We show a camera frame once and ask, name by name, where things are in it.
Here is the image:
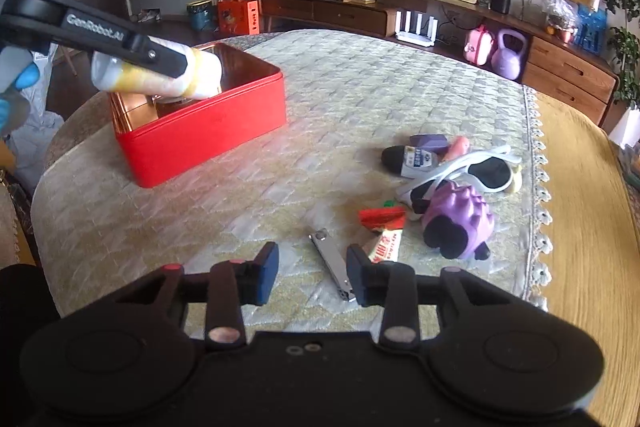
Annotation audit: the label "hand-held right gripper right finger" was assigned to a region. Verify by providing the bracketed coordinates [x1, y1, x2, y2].
[346, 244, 503, 350]

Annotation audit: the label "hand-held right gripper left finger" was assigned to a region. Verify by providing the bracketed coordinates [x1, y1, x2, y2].
[114, 242, 280, 353]

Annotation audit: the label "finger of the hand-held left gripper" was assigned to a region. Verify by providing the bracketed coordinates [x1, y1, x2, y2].
[50, 6, 194, 78]

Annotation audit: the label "metal nail clipper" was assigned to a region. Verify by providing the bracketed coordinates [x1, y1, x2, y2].
[308, 229, 359, 303]

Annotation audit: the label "yellow and white bottle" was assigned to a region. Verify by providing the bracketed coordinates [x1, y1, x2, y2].
[91, 48, 223, 101]

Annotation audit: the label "red white candy packet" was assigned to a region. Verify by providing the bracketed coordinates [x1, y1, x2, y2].
[367, 229, 404, 263]

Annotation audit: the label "purple spiky toy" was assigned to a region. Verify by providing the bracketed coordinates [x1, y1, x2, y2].
[422, 181, 496, 262]

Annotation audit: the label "small black-capped bottle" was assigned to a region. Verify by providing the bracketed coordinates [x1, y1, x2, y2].
[382, 145, 442, 178]

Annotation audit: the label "red tin box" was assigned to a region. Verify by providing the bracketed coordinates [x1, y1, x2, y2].
[109, 43, 287, 189]

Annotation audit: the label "white sunglasses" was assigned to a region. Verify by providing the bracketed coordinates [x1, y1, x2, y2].
[397, 145, 524, 214]

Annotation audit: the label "person's left hand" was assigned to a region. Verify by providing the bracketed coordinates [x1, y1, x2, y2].
[0, 47, 41, 138]

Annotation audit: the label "blue bucket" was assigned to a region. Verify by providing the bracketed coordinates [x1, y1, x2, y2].
[186, 0, 215, 31]

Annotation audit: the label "beige lace tablecloth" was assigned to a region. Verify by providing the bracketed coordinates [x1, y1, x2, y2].
[30, 38, 241, 258]

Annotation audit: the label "orange gift box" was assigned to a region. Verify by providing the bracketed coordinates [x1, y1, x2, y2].
[217, 0, 261, 36]

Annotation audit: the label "white plastic bag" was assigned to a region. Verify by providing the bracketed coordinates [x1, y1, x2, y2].
[6, 42, 67, 175]

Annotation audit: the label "purple block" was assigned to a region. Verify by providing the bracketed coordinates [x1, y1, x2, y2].
[410, 133, 451, 154]

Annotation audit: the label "pink marker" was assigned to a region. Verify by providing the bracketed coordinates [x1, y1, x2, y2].
[442, 136, 471, 160]

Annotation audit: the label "cream quilted table cloth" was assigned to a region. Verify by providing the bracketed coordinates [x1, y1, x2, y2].
[30, 29, 553, 353]

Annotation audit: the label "yellow woven table mat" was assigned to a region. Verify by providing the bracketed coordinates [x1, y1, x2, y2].
[522, 87, 640, 427]

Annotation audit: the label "white router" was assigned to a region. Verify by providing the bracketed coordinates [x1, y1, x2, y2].
[395, 9, 440, 46]

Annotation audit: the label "pink toy case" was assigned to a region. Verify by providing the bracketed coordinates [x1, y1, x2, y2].
[464, 25, 496, 66]

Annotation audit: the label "purple kettlebell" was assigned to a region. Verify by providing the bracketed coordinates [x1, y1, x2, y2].
[491, 29, 528, 81]

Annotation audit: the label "wooden TV cabinet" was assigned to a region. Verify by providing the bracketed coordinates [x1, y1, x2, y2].
[257, 0, 621, 128]

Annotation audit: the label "white planter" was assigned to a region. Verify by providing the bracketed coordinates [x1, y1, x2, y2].
[607, 107, 640, 148]

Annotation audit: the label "clear plastic bag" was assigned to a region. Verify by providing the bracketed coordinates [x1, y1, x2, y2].
[542, 0, 581, 42]

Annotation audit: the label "blue bottle pack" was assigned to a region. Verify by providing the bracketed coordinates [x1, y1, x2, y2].
[572, 4, 609, 52]

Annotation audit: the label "large leafy potted plant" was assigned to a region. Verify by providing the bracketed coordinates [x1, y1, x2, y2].
[600, 0, 640, 108]

